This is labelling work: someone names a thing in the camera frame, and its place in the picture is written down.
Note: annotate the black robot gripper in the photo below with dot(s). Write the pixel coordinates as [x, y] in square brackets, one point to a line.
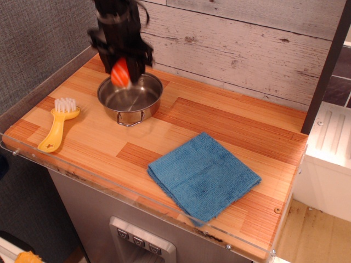
[122, 39]

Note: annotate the salmon sushi toy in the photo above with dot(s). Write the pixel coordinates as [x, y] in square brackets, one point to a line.
[120, 74]

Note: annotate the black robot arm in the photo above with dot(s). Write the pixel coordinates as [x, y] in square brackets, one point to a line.
[112, 12]

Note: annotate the blue folded cloth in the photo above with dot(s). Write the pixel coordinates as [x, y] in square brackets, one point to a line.
[203, 178]

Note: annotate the small steel pot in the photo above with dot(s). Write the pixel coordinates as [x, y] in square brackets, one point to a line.
[133, 105]

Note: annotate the yellow dish brush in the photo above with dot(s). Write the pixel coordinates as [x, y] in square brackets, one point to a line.
[64, 109]

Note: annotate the silver dispenser button panel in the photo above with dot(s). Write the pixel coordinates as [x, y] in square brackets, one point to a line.
[134, 244]

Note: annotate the white side cabinet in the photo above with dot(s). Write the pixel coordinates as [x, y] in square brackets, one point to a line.
[323, 180]

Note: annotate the clear acrylic guard rail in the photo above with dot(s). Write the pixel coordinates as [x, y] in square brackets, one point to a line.
[116, 163]

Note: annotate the dark right post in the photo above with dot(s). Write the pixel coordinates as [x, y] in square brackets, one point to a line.
[328, 68]

